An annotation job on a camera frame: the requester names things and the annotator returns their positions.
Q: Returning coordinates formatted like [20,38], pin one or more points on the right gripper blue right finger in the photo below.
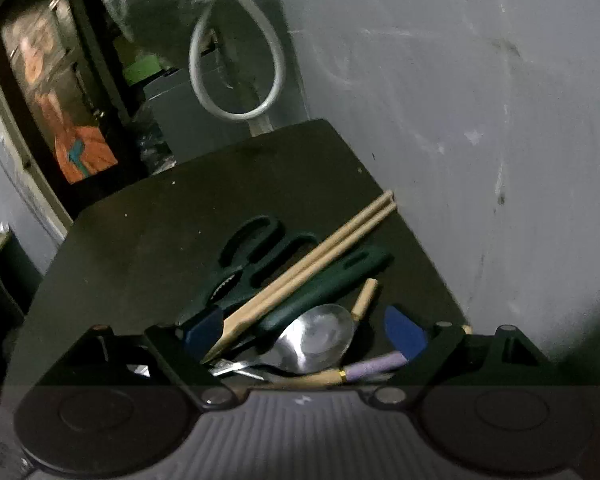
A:
[404,334]

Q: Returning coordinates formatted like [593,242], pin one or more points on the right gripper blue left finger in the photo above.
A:
[202,332]

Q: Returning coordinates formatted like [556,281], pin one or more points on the purple handled utensil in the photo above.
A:
[349,373]

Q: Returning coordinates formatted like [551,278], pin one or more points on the metal spoon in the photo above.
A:
[316,340]

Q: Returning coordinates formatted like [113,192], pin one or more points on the black handled kitchen scissors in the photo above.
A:
[258,251]

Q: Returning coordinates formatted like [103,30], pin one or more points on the dark green handled knife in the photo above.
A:
[330,285]

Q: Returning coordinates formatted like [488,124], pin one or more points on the grey cabinet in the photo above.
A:
[190,131]

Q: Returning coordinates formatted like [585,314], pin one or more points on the person in orange shirt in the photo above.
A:
[47,59]

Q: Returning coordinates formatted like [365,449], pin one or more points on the green box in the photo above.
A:
[141,69]

